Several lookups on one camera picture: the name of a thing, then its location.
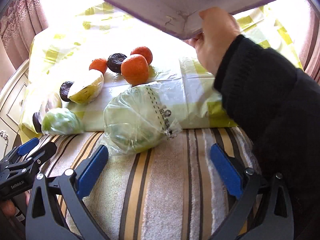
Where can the small orange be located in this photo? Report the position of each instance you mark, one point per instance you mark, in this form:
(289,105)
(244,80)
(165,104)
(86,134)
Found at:
(141,53)
(98,64)

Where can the large dark wrinkled fruit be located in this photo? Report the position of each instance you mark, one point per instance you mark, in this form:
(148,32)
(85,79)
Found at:
(116,62)

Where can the cream cabinet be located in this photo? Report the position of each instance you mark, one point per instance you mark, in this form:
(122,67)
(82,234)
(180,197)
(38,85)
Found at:
(12,100)

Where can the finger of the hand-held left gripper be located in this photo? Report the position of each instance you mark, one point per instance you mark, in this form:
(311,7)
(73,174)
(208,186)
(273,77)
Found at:
(47,150)
(28,146)

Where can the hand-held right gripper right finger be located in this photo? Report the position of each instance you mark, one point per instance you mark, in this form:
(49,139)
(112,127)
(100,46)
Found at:
(225,172)

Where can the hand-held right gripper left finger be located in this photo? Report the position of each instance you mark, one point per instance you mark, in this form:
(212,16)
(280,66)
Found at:
(92,172)

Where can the large green fruit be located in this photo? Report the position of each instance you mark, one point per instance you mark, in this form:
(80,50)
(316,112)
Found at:
(135,122)

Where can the striped towel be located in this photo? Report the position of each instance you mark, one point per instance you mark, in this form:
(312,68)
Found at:
(162,192)

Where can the small dark wrinkled fruit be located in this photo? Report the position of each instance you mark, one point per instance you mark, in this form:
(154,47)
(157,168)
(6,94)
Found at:
(36,122)
(64,90)

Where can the pink curtain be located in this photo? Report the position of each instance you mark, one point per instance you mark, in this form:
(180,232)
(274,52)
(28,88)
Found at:
(22,12)
(310,42)

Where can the cut yellow fruit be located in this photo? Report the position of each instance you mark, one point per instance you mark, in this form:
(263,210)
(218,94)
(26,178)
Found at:
(86,90)

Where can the large orange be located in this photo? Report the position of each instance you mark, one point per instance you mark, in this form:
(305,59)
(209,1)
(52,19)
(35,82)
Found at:
(134,70)

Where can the another person's forearm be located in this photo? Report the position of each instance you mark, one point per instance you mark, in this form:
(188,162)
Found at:
(270,105)

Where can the yellow-green fruit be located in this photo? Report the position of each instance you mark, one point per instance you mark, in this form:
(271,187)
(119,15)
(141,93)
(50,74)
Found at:
(51,102)

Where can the yellow checked plastic tablecloth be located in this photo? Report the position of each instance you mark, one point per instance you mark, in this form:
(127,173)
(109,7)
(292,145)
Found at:
(195,100)

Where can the small green fruit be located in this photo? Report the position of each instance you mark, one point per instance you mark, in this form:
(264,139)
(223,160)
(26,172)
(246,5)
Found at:
(61,122)

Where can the person's left hand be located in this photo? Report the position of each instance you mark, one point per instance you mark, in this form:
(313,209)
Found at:
(6,207)

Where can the purple-edged cardboard box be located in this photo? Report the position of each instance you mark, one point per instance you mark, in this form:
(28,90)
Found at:
(175,2)

